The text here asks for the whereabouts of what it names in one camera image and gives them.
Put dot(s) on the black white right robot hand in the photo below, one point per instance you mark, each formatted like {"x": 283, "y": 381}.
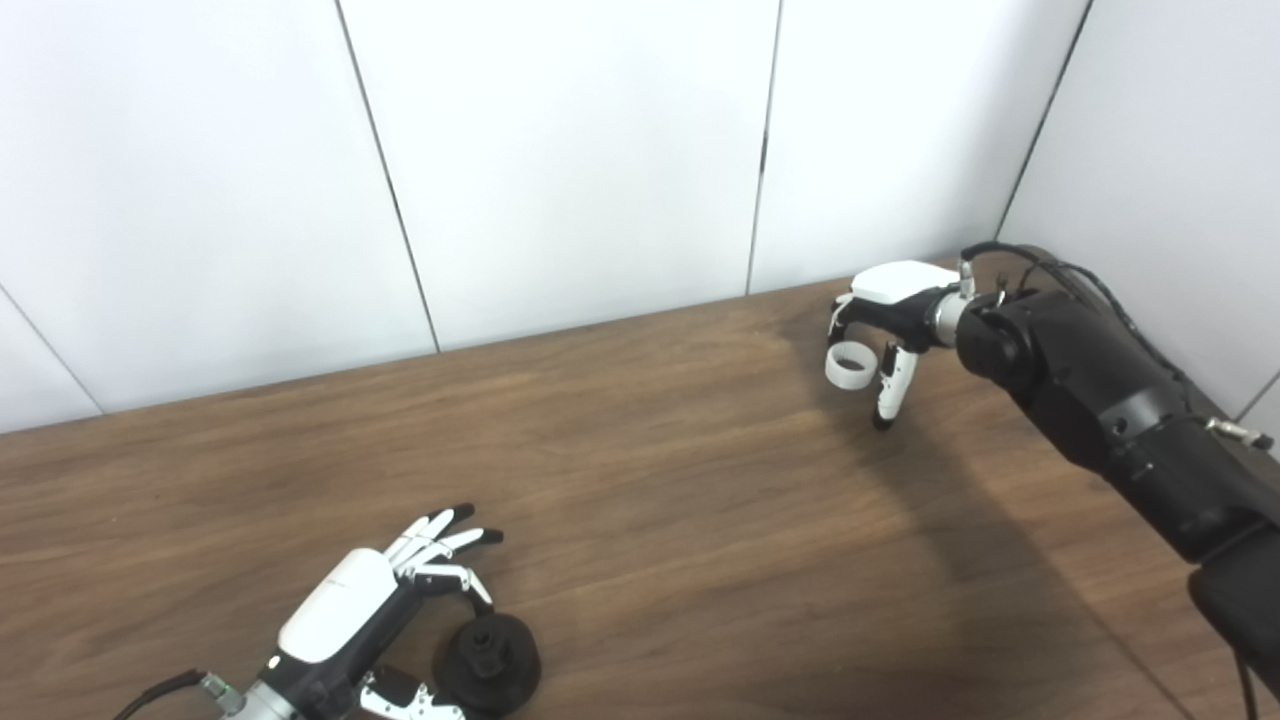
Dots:
{"x": 900, "y": 285}

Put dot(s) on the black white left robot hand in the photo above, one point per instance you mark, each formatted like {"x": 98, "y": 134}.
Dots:
{"x": 335, "y": 610}

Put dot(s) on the round black part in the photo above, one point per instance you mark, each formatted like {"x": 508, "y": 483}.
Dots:
{"x": 500, "y": 660}

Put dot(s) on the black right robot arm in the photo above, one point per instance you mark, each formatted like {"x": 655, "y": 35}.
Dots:
{"x": 1090, "y": 380}

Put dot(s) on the silver forearm connector plug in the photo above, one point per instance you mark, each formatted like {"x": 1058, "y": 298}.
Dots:
{"x": 1235, "y": 432}

